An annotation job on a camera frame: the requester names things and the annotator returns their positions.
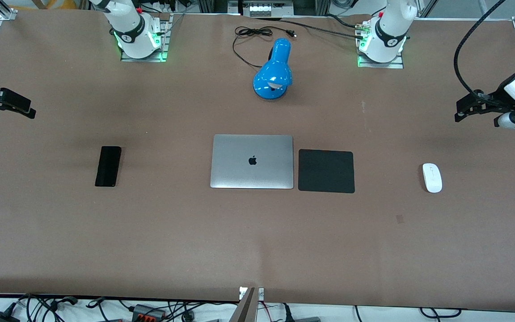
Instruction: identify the white computer mouse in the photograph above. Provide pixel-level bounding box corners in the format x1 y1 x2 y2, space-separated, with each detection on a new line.
422 163 443 194

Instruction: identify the blue desk lamp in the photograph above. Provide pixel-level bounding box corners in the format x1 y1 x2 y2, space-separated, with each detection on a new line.
253 38 293 101

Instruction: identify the black mouse pad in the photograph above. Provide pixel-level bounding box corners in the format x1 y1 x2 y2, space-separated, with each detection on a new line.
298 149 355 194

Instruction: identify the black lamp power cord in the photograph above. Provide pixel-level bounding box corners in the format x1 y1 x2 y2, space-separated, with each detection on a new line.
233 26 297 68

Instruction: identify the grey camera support post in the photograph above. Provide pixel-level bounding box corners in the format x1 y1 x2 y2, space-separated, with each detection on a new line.
230 287 265 322

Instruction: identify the grey connector with orange levers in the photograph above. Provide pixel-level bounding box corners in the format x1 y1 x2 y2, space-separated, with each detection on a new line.
131 304 167 321

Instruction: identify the black looped floor cable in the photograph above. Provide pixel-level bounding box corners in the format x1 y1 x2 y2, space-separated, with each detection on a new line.
419 307 462 319

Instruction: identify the black smartphone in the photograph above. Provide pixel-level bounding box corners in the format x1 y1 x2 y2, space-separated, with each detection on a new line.
95 146 122 187

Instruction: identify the black left arm hose cable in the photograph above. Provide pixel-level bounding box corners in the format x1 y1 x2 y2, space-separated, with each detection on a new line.
453 0 508 97

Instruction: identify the silver closed laptop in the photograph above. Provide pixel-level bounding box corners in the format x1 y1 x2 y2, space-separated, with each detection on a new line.
210 134 294 190

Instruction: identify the white power strip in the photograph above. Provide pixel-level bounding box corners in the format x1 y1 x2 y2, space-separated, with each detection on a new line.
248 3 286 17

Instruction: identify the black cable to arm base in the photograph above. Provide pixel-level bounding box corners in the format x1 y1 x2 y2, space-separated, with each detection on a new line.
256 16 367 36

